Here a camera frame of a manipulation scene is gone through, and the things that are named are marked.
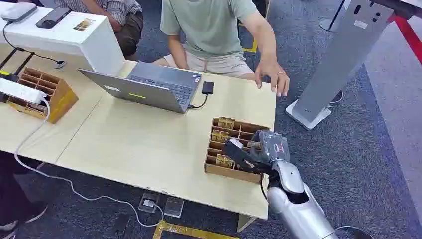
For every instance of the grey flat device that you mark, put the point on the grey flat device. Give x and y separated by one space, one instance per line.
18 11

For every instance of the black smartphone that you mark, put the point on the black smartphone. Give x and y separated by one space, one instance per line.
52 17

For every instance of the grey metal kiosk stand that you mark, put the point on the grey metal kiosk stand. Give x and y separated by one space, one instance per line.
343 56

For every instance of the wooden card box with cards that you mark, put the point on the wooden card box with cards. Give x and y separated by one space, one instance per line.
227 173

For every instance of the empty wooden card box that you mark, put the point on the empty wooden card box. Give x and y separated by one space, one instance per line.
62 99

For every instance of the wooden table leg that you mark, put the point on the wooden table leg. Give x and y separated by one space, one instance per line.
244 223

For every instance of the floor socket box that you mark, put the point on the floor socket box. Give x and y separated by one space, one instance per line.
149 203

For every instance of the person's hand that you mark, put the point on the person's hand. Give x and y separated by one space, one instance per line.
272 74

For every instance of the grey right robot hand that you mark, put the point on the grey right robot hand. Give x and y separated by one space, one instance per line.
273 147

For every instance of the white desk riser block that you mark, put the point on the white desk riser block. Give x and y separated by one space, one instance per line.
85 41

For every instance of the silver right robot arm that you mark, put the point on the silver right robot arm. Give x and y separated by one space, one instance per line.
296 204

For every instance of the small black external drive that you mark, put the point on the small black external drive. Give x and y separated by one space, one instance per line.
208 87

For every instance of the grey open laptop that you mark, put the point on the grey open laptop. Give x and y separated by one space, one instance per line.
145 92

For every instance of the red bar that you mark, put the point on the red bar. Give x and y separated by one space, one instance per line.
410 38

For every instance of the gold printed card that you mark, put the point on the gold printed card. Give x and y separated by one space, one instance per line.
224 161
226 122
253 144
219 136

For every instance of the person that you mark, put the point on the person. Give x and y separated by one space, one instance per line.
125 23
211 29

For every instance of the small printed sticker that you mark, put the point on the small printed sticker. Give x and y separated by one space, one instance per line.
83 25

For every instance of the round grey puck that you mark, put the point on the round grey puck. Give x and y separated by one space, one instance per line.
59 64

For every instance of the black folding stand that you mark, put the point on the black folding stand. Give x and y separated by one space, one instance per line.
16 67

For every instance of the round metal floor base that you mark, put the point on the round metal floor base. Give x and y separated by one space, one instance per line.
329 23

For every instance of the clear socket cover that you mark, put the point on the clear socket cover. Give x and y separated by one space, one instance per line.
173 207

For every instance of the yellow floor tape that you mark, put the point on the yellow floor tape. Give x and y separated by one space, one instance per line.
251 47
184 231

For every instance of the white power strip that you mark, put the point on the white power strip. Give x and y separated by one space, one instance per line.
19 90

